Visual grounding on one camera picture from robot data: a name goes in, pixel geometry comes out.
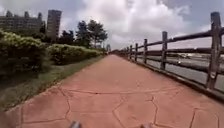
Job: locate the red stamped concrete path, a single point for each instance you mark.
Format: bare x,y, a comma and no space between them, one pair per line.
113,86

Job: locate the group of dark trees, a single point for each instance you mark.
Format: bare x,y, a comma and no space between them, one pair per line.
87,33

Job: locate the robot's own part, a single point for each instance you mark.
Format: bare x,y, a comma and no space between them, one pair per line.
75,125

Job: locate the tall grey tower building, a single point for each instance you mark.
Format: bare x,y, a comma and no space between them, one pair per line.
53,22

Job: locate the grass strip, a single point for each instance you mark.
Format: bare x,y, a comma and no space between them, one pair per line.
40,81

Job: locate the grey concrete kerb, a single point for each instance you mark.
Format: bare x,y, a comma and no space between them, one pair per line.
186,83

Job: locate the grey water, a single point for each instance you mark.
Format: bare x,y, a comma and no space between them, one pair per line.
196,71

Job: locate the green hedge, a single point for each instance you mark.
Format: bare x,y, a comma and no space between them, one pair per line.
23,50

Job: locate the wide grey building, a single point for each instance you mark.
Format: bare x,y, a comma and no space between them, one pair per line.
20,22

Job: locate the brown wooden rail fence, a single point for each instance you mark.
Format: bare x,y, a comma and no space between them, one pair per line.
215,50

